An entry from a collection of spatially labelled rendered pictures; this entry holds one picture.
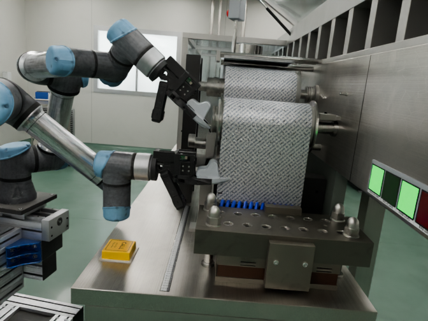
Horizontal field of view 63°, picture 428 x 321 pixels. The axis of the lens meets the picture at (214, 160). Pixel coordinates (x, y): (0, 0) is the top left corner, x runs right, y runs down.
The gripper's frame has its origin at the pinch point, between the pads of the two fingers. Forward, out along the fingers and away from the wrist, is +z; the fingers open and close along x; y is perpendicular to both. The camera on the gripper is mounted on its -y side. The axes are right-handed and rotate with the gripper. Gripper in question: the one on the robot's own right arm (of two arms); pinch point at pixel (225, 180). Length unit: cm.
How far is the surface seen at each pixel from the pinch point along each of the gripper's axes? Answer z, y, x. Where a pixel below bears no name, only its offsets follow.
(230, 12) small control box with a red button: -1, 54, 58
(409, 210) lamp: 29.4, 7.9, -37.3
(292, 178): 18.3, 2.3, -0.2
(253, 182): 7.7, 0.2, -0.3
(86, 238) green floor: -105, -109, 176
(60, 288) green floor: -94, -109, 104
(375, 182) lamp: 29.4, 8.8, -23.9
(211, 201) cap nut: -3.3, -3.4, -8.3
